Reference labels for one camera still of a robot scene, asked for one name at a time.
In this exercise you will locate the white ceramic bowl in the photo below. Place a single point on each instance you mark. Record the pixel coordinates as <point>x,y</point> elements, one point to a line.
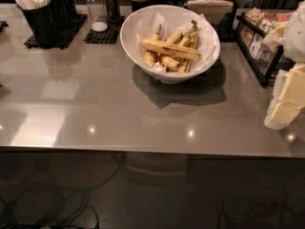
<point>129,41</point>

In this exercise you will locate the sugar packets in rack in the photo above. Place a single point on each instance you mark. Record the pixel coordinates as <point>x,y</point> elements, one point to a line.
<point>268,34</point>

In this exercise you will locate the banana bunch in bowl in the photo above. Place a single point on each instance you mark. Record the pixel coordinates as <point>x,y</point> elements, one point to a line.
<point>171,64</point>

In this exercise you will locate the rear black cutlery holder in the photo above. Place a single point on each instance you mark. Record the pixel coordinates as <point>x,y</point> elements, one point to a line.
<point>63,11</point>

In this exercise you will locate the black cutlery holder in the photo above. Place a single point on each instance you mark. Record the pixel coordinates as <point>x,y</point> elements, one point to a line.
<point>63,11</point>
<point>42,25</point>

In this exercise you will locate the long yellow banana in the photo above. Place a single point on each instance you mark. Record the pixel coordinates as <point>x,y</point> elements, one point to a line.
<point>170,49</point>

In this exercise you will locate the glass salt shaker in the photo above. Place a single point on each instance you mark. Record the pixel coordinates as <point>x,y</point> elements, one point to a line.
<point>97,15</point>

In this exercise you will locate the black wire condiment rack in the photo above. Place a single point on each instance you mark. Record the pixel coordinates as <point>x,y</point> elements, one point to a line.
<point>266,68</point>

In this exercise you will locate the right black rubber mat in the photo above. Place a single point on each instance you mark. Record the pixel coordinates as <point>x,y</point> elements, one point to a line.
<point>109,36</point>

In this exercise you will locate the front black cutlery holder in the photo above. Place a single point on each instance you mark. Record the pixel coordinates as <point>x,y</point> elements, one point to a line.
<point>42,25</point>

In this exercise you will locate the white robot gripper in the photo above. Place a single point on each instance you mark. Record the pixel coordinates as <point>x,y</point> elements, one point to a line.
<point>295,40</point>

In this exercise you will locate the glass pepper shaker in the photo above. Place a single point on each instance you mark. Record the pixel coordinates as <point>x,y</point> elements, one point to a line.
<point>112,10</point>

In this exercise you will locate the brown napkin dispenser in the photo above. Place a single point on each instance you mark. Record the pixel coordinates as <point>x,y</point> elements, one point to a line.
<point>219,13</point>

